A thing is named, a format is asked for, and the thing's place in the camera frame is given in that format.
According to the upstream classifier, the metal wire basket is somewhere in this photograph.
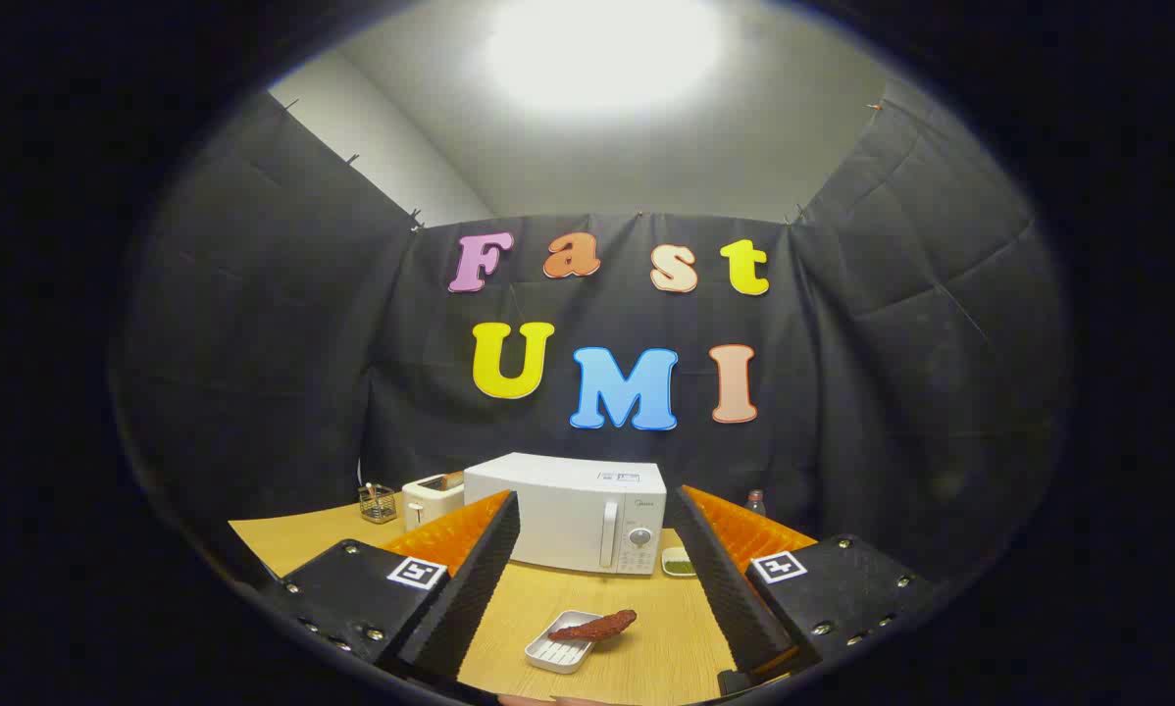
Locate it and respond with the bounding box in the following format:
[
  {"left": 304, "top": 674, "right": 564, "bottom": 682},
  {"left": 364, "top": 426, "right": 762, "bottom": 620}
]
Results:
[{"left": 358, "top": 482, "right": 398, "bottom": 525}]

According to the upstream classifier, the black backdrop cloth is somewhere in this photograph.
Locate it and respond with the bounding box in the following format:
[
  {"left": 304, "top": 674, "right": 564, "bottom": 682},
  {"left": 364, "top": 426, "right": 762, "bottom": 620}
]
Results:
[{"left": 112, "top": 83, "right": 1074, "bottom": 589}]

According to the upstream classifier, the white toaster oven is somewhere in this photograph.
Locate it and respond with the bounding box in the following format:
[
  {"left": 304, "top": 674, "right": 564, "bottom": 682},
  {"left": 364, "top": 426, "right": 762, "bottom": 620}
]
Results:
[{"left": 463, "top": 452, "right": 668, "bottom": 577}]

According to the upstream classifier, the white pop-up toaster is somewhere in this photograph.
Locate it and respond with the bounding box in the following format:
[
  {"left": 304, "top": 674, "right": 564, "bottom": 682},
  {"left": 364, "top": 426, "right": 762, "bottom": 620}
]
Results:
[{"left": 401, "top": 474, "right": 466, "bottom": 533}]

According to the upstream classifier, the red meat piece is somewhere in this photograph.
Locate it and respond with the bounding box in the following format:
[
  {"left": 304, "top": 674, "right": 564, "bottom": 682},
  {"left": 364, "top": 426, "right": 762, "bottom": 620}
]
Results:
[{"left": 548, "top": 609, "right": 639, "bottom": 644}]

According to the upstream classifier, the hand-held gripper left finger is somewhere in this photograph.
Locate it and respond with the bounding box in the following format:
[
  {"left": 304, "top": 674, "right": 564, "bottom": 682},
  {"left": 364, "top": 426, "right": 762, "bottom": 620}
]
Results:
[{"left": 254, "top": 490, "right": 522, "bottom": 682}]

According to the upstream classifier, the white rectangular tray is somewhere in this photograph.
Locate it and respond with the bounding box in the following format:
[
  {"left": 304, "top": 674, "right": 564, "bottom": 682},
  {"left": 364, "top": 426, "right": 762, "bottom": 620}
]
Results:
[{"left": 525, "top": 610, "right": 604, "bottom": 675}]

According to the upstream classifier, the ceiling light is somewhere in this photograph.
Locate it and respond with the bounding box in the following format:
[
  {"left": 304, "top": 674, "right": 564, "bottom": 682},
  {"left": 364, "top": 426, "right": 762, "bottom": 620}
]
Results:
[{"left": 485, "top": 0, "right": 731, "bottom": 114}]

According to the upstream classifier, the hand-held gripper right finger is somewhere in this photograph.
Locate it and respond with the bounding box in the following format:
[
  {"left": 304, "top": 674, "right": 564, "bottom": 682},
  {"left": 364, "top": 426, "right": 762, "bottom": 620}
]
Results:
[{"left": 666, "top": 484, "right": 942, "bottom": 699}]

